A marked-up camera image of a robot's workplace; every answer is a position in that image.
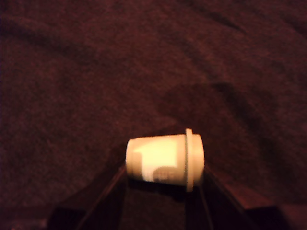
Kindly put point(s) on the white coffee capsule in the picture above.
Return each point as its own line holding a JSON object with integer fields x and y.
{"x": 158, "y": 155}

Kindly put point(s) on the dark brown fleece blanket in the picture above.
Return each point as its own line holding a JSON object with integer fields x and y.
{"x": 120, "y": 72}

